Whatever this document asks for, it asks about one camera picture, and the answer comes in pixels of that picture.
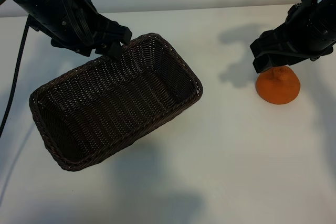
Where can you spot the orange fruit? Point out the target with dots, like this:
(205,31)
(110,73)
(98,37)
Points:
(281,90)

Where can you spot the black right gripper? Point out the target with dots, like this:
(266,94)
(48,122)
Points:
(307,35)

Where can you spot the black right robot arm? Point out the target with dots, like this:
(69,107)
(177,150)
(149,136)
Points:
(325,1)

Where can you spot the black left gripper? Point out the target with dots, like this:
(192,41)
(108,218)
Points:
(60,24)

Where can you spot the dark brown wicker basket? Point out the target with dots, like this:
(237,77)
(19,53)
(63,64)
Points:
(118,108)

